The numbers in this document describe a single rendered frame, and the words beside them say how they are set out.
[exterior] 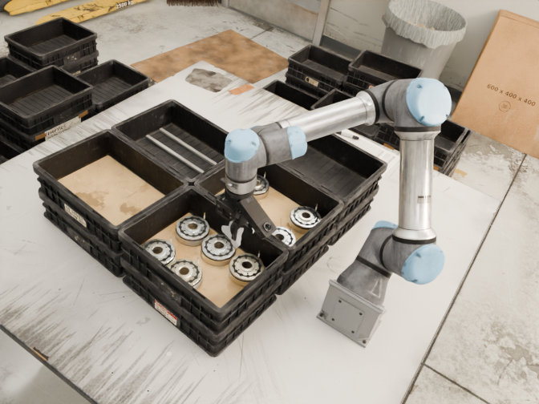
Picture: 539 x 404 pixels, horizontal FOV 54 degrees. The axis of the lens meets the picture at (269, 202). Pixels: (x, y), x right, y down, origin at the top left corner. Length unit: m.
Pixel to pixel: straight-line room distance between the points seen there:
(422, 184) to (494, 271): 1.79
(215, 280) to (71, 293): 0.44
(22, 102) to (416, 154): 2.06
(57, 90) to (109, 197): 1.28
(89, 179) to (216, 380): 0.79
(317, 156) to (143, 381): 1.04
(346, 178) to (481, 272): 1.34
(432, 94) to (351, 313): 0.66
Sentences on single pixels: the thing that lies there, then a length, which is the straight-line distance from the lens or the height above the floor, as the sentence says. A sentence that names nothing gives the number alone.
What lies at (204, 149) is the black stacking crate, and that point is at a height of 0.83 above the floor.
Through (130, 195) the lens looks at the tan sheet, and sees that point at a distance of 1.78.
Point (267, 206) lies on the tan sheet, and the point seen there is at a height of 0.83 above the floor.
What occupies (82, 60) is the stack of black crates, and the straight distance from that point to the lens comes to 3.26.
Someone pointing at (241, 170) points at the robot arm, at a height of 1.28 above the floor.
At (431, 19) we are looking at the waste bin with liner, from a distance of 4.30.
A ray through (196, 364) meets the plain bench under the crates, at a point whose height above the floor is 0.70.
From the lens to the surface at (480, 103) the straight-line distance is 4.20.
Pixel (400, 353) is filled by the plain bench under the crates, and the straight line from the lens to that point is 1.68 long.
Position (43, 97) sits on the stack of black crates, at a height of 0.49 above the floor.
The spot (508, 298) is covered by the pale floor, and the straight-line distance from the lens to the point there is 3.05.
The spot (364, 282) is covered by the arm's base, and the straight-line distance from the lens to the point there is 1.53.
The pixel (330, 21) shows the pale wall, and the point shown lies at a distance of 4.75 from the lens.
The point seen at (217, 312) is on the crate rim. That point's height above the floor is 0.93.
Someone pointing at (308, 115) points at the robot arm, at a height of 1.30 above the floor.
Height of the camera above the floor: 2.03
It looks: 42 degrees down
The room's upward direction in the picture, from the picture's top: 11 degrees clockwise
